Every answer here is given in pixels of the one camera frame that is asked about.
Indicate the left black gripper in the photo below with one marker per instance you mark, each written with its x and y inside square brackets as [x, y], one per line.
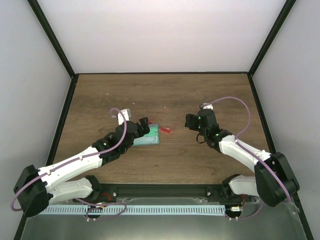
[145, 127]

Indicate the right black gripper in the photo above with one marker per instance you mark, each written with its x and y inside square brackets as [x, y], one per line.
[191, 119]

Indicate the teal glasses case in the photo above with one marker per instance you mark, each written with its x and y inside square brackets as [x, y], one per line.
[152, 138]

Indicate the red transparent sunglasses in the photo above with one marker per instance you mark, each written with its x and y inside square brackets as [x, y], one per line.
[165, 128]

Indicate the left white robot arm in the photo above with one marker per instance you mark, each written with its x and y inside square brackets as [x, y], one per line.
[37, 188]

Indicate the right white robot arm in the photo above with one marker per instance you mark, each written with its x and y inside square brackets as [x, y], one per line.
[274, 180]

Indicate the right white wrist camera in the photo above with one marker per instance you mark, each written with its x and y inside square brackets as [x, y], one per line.
[206, 106]

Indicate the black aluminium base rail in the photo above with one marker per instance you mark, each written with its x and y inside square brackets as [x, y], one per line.
[211, 192]

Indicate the light blue slotted cable duct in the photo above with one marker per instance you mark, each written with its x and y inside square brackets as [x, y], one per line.
[137, 210]

